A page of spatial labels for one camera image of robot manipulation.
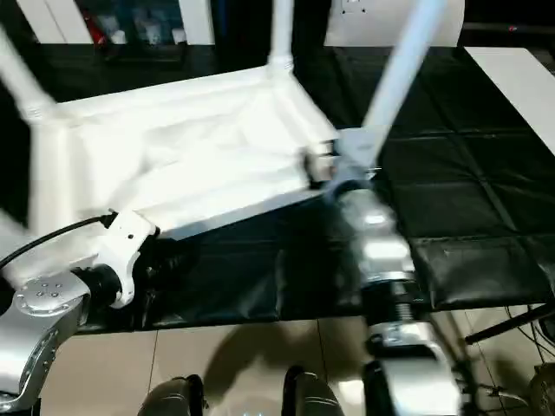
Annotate white plastic table top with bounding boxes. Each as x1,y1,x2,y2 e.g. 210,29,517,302
24,65,341,261

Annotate white plastic table leg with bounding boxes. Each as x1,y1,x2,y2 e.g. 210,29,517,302
0,24,55,120
0,206,36,240
357,0,449,155
267,0,297,77

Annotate dark left robot foot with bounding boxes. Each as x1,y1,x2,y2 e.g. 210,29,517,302
137,374,207,416

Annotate dark robot foot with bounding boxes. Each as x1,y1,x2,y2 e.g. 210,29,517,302
137,374,207,416
283,366,348,416

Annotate black work mat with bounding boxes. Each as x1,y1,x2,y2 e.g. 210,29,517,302
0,39,555,335

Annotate white plastic bag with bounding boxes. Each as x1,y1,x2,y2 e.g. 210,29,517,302
324,0,466,49

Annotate black cabinet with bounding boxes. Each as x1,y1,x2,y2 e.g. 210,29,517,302
212,0,335,66

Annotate dark right robot foot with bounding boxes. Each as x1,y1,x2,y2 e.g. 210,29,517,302
283,366,348,416

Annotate white flat sheet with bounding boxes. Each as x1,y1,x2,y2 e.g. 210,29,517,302
465,46,555,153

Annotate small bottles on shelf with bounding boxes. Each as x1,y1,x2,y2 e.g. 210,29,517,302
76,0,188,44

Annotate black rod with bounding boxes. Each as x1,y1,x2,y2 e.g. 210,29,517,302
465,303,555,346

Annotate white cabinet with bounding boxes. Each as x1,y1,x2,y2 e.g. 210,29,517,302
0,0,216,46

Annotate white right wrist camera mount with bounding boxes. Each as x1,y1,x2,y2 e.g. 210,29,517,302
333,128,381,187

